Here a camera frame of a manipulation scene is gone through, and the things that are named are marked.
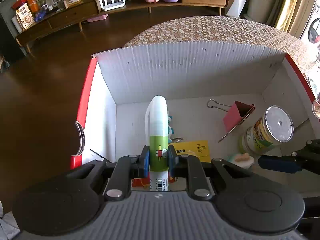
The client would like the green white spray bottle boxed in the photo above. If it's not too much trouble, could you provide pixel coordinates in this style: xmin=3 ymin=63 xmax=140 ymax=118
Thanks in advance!
xmin=145 ymin=95 xmax=169 ymax=192

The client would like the green yellow tin can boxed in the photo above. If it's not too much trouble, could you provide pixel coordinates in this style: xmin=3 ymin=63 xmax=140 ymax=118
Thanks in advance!
xmin=239 ymin=105 xmax=294 ymax=155

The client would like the snack package box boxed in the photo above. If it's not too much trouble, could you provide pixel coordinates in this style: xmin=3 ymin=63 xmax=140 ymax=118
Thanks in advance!
xmin=16 ymin=3 xmax=35 ymax=30

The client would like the yellow curtain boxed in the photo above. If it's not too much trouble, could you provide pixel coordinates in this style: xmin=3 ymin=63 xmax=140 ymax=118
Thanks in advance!
xmin=274 ymin=0 xmax=297 ymax=32

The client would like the blue white rabbit toy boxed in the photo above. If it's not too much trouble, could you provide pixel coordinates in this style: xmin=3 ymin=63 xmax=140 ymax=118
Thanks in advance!
xmin=168 ymin=116 xmax=174 ymax=143

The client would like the wooden tv console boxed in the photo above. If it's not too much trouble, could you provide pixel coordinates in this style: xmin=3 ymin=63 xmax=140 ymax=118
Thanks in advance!
xmin=16 ymin=0 xmax=229 ymax=53

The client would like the black cabinet with coffee machine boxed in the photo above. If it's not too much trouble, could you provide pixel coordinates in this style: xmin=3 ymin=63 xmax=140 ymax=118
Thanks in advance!
xmin=0 ymin=0 xmax=26 ymax=63

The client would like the white wifi router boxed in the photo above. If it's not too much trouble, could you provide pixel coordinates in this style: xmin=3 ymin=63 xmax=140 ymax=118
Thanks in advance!
xmin=98 ymin=0 xmax=126 ymax=11

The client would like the small jar with cork stoppers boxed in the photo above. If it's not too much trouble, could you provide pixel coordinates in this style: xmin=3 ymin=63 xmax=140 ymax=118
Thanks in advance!
xmin=228 ymin=153 xmax=255 ymax=169

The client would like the yellow small box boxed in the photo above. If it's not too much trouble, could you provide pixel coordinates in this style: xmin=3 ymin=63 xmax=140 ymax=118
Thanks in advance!
xmin=172 ymin=140 xmax=211 ymax=163

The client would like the red cardboard box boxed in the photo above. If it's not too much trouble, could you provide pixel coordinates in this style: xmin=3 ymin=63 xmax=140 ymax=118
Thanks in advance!
xmin=69 ymin=41 xmax=320 ymax=193

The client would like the washing machine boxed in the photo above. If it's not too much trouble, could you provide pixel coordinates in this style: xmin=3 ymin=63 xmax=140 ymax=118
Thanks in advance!
xmin=300 ymin=4 xmax=320 ymax=45

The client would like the pink binder clip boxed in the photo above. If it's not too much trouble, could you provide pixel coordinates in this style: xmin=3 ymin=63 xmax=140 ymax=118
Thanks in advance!
xmin=207 ymin=99 xmax=255 ymax=142

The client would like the red crab toy figure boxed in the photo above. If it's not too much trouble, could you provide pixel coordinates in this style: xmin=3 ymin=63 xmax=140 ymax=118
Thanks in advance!
xmin=132 ymin=176 xmax=176 ymax=189

